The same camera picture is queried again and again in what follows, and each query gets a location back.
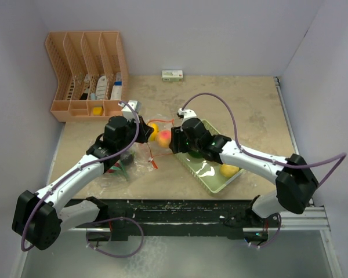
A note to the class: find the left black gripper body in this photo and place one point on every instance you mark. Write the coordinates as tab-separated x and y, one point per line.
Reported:
131	132

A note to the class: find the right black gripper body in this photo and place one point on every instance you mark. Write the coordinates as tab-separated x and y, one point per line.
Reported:
188	145

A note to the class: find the yellow lemon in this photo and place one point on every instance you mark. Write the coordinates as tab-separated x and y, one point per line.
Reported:
155	131

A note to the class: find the peach fruit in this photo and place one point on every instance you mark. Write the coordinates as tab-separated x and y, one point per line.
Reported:
163	138

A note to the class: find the clear zip top bag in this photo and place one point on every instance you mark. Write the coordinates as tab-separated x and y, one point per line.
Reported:
144	160

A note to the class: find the pink dragon fruit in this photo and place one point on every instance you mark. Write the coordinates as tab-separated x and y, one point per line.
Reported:
118	168

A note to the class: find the green avocado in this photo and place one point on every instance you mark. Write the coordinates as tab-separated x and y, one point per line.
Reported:
195	155

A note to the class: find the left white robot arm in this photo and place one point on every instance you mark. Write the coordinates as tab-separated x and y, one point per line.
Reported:
42	216

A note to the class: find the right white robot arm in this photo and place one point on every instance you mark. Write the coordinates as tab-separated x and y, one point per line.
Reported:
295	182

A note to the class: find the yellow block in organizer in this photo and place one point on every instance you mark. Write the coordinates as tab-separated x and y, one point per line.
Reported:
97	111

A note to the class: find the light green plastic basket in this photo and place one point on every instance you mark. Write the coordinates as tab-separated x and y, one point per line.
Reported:
206	173

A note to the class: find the yellow potato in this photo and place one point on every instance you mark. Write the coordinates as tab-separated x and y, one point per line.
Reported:
228	171

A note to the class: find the small green white box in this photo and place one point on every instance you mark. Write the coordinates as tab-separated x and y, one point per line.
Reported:
172	75

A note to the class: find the orange plastic file organizer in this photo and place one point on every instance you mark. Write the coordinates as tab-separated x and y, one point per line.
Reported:
79	59

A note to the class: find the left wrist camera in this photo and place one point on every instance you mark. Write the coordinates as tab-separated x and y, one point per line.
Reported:
130	109

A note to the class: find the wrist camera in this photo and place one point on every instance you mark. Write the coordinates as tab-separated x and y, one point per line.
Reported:
185	114
130	109

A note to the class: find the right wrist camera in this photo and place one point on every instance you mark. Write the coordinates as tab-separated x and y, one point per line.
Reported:
185	114

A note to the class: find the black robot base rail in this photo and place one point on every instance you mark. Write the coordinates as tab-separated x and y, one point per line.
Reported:
232	219

